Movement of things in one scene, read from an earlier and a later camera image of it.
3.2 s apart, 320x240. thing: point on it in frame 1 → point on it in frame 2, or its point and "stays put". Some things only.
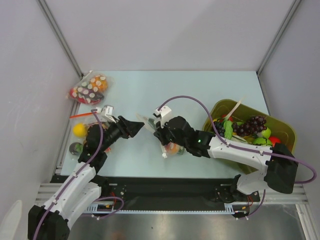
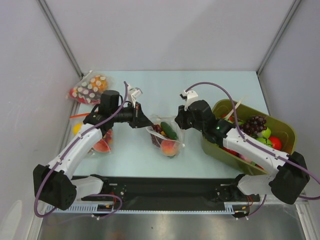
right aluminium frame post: (294, 6) stays put
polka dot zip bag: (91, 89) stays put
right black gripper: (161, 136) → (182, 118)
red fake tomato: (274, 139) stays put
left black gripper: (126, 127) → (138, 119)
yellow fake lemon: (79, 130) stays put
